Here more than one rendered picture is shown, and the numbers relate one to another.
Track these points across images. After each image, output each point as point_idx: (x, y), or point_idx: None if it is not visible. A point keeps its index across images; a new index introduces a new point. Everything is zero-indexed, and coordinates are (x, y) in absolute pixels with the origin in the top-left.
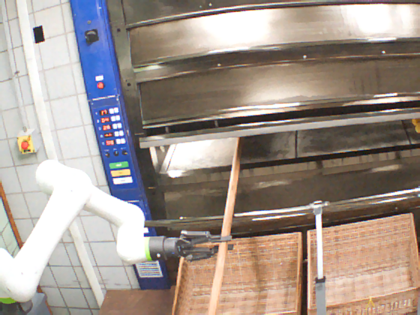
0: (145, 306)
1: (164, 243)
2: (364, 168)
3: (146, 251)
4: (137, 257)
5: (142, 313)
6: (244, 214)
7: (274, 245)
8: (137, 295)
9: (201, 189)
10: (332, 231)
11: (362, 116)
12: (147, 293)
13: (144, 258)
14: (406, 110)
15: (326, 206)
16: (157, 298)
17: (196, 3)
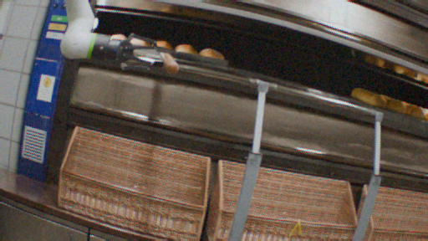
0: (22, 181)
1: (110, 40)
2: (308, 105)
3: (92, 41)
4: (80, 46)
5: (20, 182)
6: (179, 64)
7: (173, 163)
8: (14, 174)
9: (116, 71)
10: None
11: (326, 32)
12: (23, 176)
13: (86, 48)
14: (371, 45)
15: (273, 87)
16: (33, 182)
17: None
